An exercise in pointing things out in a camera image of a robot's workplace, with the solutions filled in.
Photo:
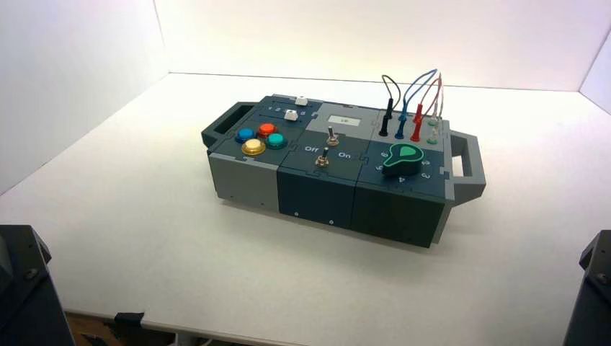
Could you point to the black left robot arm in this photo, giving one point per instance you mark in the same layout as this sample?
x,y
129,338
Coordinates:
x,y
24,296

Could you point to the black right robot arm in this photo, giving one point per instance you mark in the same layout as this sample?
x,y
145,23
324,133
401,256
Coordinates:
x,y
592,301

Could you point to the grey modular control box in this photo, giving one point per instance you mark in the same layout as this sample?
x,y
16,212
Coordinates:
x,y
315,191

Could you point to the teal push button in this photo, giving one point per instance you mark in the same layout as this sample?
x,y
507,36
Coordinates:
x,y
275,140

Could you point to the orange push button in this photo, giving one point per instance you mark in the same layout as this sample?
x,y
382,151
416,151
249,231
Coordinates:
x,y
267,130

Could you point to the yellow push button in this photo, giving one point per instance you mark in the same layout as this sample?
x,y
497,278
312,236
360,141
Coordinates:
x,y
253,146

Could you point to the white slider knob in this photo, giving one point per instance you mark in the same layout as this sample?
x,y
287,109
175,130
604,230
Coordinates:
x,y
290,114
301,100

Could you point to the small display screen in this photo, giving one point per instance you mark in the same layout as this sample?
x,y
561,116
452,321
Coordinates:
x,y
343,121

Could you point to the blue push button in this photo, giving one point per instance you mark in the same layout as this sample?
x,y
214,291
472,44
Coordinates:
x,y
245,134

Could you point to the green rotary knob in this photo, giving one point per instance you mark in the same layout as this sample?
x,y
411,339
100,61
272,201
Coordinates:
x,y
404,160

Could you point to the metal toggle switch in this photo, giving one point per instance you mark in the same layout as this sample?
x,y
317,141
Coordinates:
x,y
322,158
332,136

